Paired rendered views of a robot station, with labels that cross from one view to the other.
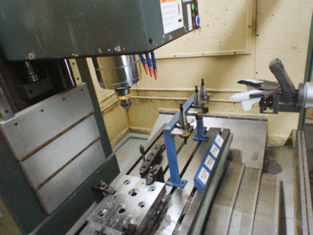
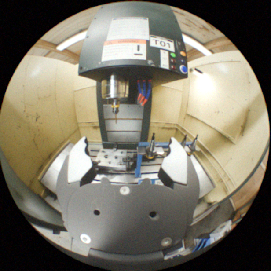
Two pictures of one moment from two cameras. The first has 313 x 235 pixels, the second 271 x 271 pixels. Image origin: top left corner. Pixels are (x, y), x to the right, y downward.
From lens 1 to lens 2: 0.79 m
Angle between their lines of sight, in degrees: 50
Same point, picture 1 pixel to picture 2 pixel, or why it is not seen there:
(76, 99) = (134, 109)
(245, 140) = not seen: hidden behind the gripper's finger
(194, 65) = (208, 130)
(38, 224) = (106, 141)
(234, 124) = (203, 176)
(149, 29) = (82, 61)
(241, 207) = not seen: hidden behind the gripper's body
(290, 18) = (258, 137)
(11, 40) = not seen: hidden behind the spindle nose
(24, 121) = (109, 107)
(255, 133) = (204, 188)
